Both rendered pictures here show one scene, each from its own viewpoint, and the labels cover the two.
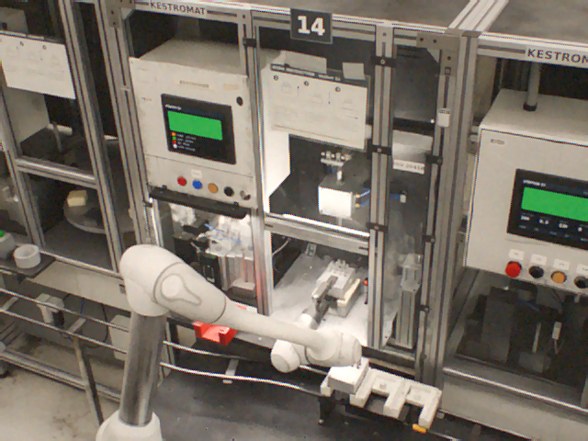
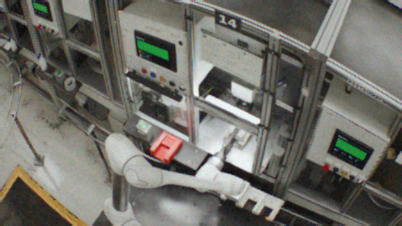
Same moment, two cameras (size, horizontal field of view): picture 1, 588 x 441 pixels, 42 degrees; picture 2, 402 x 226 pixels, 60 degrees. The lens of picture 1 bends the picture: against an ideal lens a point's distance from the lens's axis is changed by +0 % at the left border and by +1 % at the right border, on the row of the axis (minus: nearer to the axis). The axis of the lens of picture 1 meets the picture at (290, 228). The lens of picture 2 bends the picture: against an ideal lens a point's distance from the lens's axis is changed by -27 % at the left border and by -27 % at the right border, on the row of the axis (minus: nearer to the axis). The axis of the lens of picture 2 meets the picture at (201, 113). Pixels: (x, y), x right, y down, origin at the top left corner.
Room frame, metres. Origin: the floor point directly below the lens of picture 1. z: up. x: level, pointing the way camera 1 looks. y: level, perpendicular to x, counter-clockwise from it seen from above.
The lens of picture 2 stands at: (0.70, -0.10, 3.24)
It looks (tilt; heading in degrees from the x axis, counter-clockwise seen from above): 55 degrees down; 6
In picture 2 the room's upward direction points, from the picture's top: 2 degrees counter-clockwise
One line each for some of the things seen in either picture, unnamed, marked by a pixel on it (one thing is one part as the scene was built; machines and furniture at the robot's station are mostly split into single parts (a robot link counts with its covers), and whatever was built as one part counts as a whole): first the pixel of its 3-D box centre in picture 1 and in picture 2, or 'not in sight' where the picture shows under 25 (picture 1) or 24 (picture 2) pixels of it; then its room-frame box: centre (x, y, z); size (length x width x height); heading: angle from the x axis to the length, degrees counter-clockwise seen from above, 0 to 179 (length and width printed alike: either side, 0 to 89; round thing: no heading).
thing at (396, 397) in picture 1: (380, 397); (252, 202); (1.77, -0.27, 0.84); 0.36 x 0.14 x 0.10; 63
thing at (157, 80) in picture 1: (211, 120); (165, 38); (2.31, 0.25, 1.60); 0.42 x 0.29 x 0.46; 63
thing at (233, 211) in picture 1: (197, 200); (152, 83); (2.18, 0.31, 1.37); 0.36 x 0.04 x 0.04; 63
